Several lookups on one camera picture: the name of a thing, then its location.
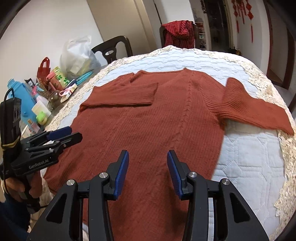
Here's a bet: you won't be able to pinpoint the shelf rack with small items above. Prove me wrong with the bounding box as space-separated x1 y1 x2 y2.
196 22 207 50

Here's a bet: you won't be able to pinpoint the white plastic bag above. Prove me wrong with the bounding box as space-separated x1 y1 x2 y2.
60 35 102 80

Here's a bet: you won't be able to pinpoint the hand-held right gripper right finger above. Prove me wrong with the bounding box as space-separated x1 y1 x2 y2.
167 149 270 241

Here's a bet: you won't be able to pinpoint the white plastic box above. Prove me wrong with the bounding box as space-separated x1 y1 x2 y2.
31 101 52 118

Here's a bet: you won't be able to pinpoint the green floral tin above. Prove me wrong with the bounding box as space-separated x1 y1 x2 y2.
51 67 70 90

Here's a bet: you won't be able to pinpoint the red checkered garment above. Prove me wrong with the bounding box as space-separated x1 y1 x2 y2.
162 20 196 48

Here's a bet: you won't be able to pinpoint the person's left forearm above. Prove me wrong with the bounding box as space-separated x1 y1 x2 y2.
0 192 31 235

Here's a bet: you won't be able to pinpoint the dark wooden chair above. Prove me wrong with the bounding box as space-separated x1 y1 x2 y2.
91 35 133 64
159 22 200 49

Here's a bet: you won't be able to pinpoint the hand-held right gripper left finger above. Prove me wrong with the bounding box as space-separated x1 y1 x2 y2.
26 149 129 241

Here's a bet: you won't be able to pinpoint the blue water bottle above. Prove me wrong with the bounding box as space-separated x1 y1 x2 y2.
6 79 37 123

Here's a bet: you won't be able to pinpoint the red gift bag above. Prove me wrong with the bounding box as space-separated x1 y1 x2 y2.
37 57 52 79

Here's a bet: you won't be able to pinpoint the glass jar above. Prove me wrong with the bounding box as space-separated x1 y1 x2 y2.
47 90 62 109

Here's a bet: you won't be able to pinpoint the person's left hand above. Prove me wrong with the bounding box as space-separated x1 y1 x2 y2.
3 171 43 200

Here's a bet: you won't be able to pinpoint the box with pink ribbon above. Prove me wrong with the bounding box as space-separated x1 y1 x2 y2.
60 83 78 102

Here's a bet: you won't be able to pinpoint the rust red knit sweater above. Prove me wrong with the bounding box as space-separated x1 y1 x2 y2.
43 69 295 241

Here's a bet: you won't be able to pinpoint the teal plastic hangers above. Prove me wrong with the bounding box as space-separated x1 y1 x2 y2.
75 71 94 84

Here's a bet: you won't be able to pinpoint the red jar with pink lid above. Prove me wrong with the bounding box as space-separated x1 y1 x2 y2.
46 72 63 93

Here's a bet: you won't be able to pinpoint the light blue quilted blanket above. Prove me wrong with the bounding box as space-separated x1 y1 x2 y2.
39 45 296 241

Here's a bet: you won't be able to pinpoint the small pink cosmetic bottle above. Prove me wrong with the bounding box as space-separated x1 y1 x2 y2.
28 119 39 133

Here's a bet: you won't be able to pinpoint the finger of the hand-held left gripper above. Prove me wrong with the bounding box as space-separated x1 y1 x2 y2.
46 126 73 141
50 133 83 151

